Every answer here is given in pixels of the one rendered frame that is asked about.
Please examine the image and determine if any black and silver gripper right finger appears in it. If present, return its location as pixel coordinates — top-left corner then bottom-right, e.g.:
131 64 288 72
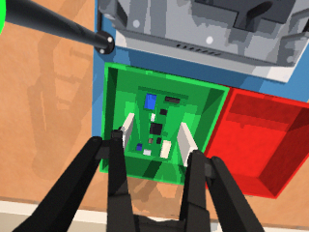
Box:
177 122 266 232

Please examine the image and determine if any red open-top bin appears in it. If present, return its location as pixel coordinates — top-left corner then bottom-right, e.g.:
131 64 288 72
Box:
204 84 309 199

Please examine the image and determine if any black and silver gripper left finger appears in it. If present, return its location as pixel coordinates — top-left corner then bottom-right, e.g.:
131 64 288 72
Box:
12 113 135 232

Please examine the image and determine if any green bin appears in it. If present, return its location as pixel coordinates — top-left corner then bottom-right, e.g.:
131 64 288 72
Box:
101 62 230 185

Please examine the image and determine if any green circuit board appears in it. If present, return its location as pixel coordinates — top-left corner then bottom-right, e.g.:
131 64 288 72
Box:
129 86 189 159

